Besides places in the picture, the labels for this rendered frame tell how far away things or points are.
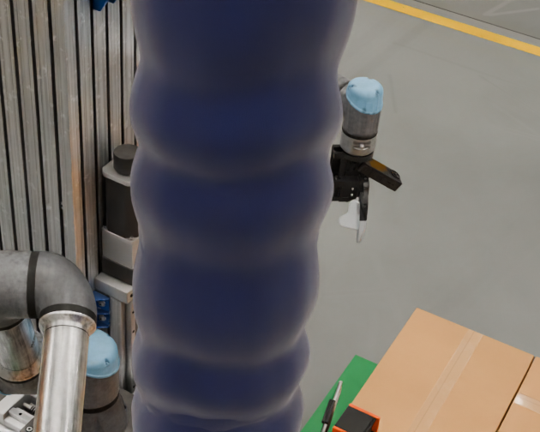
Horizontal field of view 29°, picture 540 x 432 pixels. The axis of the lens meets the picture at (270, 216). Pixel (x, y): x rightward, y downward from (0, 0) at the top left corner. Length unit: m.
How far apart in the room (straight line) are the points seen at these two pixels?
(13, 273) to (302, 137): 0.83
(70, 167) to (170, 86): 1.08
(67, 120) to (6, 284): 0.41
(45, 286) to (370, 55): 4.31
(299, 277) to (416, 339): 2.12
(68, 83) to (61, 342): 0.53
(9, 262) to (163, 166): 0.73
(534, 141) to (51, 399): 4.02
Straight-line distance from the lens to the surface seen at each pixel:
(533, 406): 3.24
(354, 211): 2.29
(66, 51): 2.01
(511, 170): 5.19
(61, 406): 1.72
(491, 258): 4.61
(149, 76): 1.11
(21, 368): 2.15
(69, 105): 2.07
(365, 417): 2.32
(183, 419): 1.37
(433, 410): 3.15
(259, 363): 1.30
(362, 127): 2.18
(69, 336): 1.77
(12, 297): 1.82
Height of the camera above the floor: 2.81
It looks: 37 degrees down
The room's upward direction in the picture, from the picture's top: 5 degrees clockwise
